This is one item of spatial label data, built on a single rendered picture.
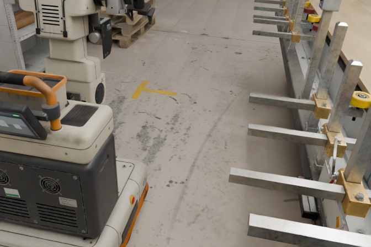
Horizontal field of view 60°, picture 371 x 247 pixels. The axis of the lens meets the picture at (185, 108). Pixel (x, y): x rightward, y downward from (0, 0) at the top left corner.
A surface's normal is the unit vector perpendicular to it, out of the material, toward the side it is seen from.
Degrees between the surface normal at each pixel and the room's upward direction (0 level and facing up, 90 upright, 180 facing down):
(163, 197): 0
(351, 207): 90
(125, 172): 0
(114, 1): 82
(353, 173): 90
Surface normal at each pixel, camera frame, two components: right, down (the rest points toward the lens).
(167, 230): 0.05, -0.86
